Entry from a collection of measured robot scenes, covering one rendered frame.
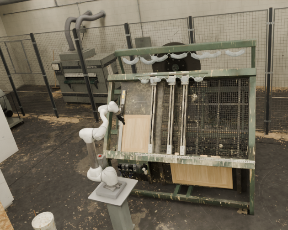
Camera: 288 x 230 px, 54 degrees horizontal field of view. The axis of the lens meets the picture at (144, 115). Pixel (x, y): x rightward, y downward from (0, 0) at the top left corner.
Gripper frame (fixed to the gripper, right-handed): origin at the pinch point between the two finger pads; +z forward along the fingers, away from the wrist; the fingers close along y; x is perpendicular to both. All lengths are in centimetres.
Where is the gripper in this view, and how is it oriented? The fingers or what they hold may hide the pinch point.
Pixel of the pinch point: (123, 122)
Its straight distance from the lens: 409.0
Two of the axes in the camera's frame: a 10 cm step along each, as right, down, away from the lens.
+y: -8.0, -1.4, 5.8
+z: 3.5, 6.7, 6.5
